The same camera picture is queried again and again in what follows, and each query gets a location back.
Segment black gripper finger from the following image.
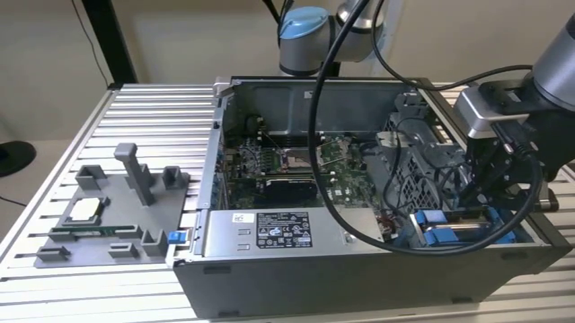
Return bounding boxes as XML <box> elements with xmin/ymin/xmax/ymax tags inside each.
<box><xmin>458</xmin><ymin>137</ymin><xmax>508</xmax><ymax>209</ymax></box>
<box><xmin>488</xmin><ymin>149</ymin><xmax>541</xmax><ymax>212</ymax></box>

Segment hard disk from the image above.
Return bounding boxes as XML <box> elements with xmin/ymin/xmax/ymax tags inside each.
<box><xmin>413</xmin><ymin>205</ymin><xmax>514</xmax><ymax>234</ymax></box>
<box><xmin>422</xmin><ymin>224</ymin><xmax>496</xmax><ymax>247</ymax></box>

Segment grey metal disk bay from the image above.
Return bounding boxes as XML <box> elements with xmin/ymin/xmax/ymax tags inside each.
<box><xmin>365</xmin><ymin>92</ymin><xmax>478</xmax><ymax>218</ymax></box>

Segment black expansion slot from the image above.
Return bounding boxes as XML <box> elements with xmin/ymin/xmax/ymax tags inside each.
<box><xmin>261</xmin><ymin>170</ymin><xmax>338</xmax><ymax>179</ymax></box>

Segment green motherboard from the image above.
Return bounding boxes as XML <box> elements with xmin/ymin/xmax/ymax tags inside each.
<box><xmin>225</xmin><ymin>129</ymin><xmax>387</xmax><ymax>211</ymax></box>

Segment CPU socket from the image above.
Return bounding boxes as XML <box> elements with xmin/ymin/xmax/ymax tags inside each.
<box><xmin>279</xmin><ymin>146</ymin><xmax>326</xmax><ymax>169</ymax></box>

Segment black graphics card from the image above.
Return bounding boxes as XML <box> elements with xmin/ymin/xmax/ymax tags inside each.
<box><xmin>257</xmin><ymin>177</ymin><xmax>321</xmax><ymax>209</ymax></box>

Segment black RAM slots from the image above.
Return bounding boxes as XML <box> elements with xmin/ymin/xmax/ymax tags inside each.
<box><xmin>258</xmin><ymin>130</ymin><xmax>327</xmax><ymax>149</ymax></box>

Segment dark grey PC case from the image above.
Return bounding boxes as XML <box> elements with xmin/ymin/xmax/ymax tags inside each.
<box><xmin>165</xmin><ymin>75</ymin><xmax>573</xmax><ymax>319</ymax></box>

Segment silver power supply unit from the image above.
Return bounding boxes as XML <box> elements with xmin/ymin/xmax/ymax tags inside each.
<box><xmin>201</xmin><ymin>207</ymin><xmax>389</xmax><ymax>257</ymax></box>

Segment grey parts rack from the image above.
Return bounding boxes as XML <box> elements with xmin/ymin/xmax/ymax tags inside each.
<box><xmin>34</xmin><ymin>143</ymin><xmax>194</xmax><ymax>270</ymax></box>

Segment green RAM stick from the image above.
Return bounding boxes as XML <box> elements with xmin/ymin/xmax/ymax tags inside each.
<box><xmin>51</xmin><ymin>225</ymin><xmax>137</xmax><ymax>236</ymax></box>

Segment silver CPU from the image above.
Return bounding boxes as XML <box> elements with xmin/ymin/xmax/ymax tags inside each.
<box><xmin>67</xmin><ymin>198</ymin><xmax>103</xmax><ymax>222</ymax></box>

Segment round black stand foot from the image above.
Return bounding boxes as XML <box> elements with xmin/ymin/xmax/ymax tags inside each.
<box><xmin>0</xmin><ymin>141</ymin><xmax>38</xmax><ymax>178</ymax></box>

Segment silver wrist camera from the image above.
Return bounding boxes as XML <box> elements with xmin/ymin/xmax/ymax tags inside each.
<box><xmin>453</xmin><ymin>84</ymin><xmax>533</xmax><ymax>139</ymax></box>

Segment long thin black wire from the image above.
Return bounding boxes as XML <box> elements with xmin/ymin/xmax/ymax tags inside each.
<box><xmin>382</xmin><ymin>116</ymin><xmax>436</xmax><ymax>238</ymax></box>

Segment red brown wire bundle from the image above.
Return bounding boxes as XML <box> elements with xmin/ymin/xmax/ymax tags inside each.
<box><xmin>375</xmin><ymin>211</ymin><xmax>402</xmax><ymax>240</ymax></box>

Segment socket cover metal frame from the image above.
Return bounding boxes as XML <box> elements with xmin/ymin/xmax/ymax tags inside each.
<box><xmin>314</xmin><ymin>139</ymin><xmax>350</xmax><ymax>163</ymax></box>

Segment thin black camera cable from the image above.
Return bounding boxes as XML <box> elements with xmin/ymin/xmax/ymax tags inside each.
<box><xmin>370</xmin><ymin>0</ymin><xmax>536</xmax><ymax>92</ymax></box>

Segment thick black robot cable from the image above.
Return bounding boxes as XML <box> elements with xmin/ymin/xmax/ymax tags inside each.
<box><xmin>307</xmin><ymin>0</ymin><xmax>546</xmax><ymax>254</ymax></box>

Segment locking lever wire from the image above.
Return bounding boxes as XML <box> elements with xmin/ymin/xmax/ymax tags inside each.
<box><xmin>259</xmin><ymin>127</ymin><xmax>289</xmax><ymax>153</ymax></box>

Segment black upright frame post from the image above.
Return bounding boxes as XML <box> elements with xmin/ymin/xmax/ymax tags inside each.
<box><xmin>81</xmin><ymin>0</ymin><xmax>141</xmax><ymax>85</ymax></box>

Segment thin black wall cable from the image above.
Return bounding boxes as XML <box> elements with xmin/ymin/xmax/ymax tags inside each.
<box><xmin>71</xmin><ymin>0</ymin><xmax>118</xmax><ymax>89</ymax></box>

